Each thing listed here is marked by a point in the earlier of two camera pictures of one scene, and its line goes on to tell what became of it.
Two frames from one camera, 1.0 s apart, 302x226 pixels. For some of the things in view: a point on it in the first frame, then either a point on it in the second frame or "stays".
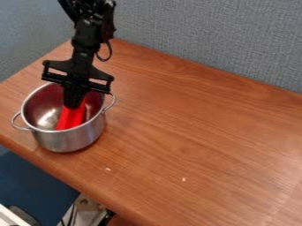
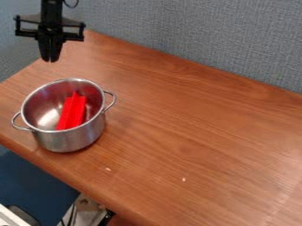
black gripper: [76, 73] to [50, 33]
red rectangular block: [73, 117] stays
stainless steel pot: [40, 114] stays
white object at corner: [9, 218] stays
